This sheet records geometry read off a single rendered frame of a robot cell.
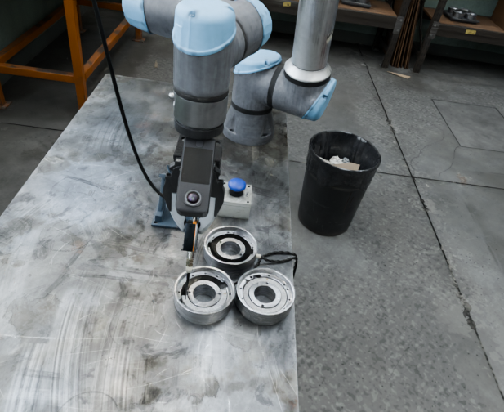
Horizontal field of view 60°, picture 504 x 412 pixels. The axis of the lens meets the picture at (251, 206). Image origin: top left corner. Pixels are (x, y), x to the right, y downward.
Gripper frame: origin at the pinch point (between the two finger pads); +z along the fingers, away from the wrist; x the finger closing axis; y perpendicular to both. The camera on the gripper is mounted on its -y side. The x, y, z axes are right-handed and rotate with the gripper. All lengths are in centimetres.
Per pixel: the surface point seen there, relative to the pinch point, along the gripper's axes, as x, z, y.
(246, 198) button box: -9.4, 8.7, 20.7
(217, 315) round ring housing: -6.0, 9.9, -9.5
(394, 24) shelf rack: -132, 56, 341
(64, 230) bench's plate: 26.4, 13.1, 8.9
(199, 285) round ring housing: -2.2, 10.4, -3.3
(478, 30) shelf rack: -204, 50, 340
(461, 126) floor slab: -176, 94, 244
